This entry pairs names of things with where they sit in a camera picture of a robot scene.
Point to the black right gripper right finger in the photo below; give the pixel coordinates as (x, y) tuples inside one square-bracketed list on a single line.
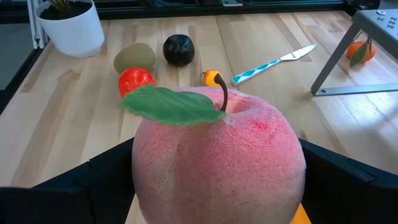
[(348, 199)]

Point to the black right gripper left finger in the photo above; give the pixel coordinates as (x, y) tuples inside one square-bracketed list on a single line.
[(62, 199)]

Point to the pink peach green leaf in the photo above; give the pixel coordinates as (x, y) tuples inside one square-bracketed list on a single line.
[(217, 174)]

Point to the shiny red round fruit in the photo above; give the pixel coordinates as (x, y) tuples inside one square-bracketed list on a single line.
[(135, 79)]

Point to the beige melon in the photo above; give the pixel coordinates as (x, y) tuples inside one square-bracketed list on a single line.
[(133, 57)]

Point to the orange tangerine with leaf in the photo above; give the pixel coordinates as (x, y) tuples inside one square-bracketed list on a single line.
[(368, 49)]

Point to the green plant white pot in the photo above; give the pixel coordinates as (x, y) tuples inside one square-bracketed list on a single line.
[(73, 31)]

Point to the grey perforated metal riser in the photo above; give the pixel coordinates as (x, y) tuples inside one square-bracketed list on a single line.
[(376, 23)]

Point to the dark brown plum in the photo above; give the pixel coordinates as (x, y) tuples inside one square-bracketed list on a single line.
[(178, 49)]

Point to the silver aluminium extrusion post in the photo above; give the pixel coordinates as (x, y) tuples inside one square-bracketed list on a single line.
[(32, 21)]

